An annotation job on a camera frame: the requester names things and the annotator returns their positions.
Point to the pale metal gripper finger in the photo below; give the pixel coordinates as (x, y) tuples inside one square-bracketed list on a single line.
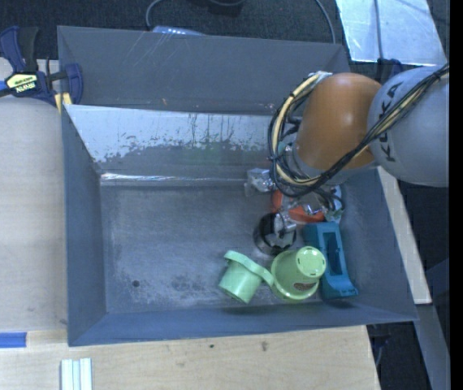
[(285, 225)]

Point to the orange round object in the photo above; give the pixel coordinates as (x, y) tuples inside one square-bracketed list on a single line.
[(308, 216)]

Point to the yellow-green plastic cup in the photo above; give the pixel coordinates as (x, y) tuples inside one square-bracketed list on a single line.
[(298, 272)]

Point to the teal blue tape dispenser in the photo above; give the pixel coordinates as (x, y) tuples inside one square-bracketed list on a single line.
[(335, 258)]

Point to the pale green flanged cup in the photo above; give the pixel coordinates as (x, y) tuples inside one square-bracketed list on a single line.
[(239, 279)]

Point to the grey metal bin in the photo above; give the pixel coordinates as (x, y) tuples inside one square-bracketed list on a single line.
[(166, 238)]

